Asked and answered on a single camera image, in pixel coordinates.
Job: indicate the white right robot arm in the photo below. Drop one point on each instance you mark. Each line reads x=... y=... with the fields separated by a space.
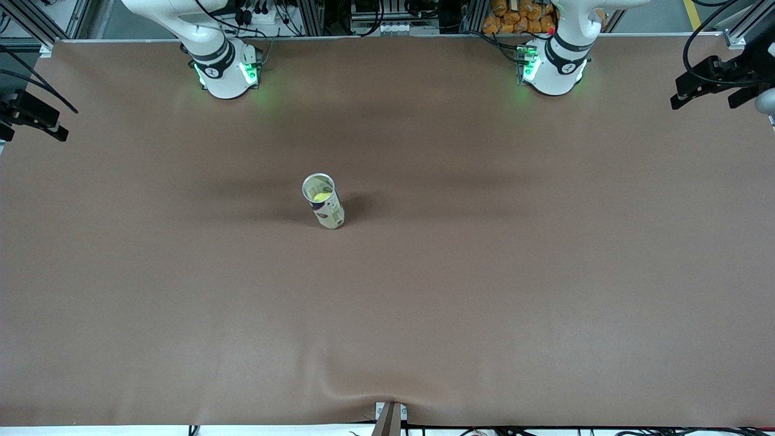
x=221 y=79

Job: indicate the brown table mat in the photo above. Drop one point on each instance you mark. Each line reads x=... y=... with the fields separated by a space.
x=387 y=315

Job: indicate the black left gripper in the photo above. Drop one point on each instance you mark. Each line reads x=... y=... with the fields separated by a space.
x=746 y=68

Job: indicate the aluminium frame upright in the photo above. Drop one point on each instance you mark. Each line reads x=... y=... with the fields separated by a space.
x=472 y=18
x=312 y=18

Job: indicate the white blue tennis ball can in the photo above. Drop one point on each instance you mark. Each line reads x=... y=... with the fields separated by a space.
x=332 y=216

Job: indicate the white power strip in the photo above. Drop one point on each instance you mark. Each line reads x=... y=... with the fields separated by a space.
x=266 y=19

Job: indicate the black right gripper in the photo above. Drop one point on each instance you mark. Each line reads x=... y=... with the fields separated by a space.
x=12 y=106

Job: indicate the white connector block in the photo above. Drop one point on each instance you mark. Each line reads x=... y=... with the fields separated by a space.
x=393 y=28

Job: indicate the aluminium frame corner profile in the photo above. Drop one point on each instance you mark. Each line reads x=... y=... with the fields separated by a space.
x=30 y=27
x=748 y=21

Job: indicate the plain yellow tennis ball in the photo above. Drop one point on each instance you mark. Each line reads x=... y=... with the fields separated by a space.
x=321 y=195

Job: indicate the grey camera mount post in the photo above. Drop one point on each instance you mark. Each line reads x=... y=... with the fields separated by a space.
x=390 y=424

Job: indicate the orange packaged snacks pile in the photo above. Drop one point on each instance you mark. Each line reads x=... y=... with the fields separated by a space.
x=514 y=18

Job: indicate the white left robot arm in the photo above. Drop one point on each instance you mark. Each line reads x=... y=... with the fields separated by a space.
x=554 y=75

